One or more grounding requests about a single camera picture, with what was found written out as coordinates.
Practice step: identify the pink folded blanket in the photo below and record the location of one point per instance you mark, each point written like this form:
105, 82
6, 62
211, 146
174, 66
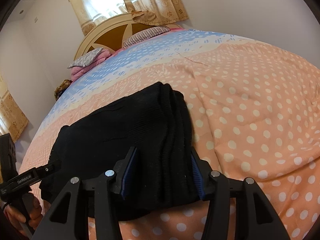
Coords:
80, 73

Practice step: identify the grey patterned pillow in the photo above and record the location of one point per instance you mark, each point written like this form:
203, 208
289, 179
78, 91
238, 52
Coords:
86, 58

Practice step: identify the cream wooden headboard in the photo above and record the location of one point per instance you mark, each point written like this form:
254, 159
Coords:
110, 38

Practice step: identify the beige floral window curtain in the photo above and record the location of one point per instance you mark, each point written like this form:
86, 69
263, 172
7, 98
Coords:
160, 7

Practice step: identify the beige floral side curtain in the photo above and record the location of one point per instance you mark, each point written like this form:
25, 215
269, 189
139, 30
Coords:
12, 112

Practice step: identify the brown patterned bag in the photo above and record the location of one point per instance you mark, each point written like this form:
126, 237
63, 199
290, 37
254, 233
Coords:
62, 87

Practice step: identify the black pants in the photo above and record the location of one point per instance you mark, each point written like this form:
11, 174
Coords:
125, 125

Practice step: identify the person's left hand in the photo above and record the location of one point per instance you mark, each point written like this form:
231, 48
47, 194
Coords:
17, 215

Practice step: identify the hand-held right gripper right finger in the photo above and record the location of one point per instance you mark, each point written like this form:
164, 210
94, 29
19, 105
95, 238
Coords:
197, 177

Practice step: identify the striped pillow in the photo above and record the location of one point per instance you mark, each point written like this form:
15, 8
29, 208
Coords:
142, 36

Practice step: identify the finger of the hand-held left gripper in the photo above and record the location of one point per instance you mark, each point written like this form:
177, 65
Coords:
46, 170

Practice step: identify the polka-dot bedspread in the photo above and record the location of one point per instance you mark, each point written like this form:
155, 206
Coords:
250, 105

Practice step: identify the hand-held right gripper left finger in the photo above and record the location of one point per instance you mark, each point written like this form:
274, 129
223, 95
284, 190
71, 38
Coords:
128, 173

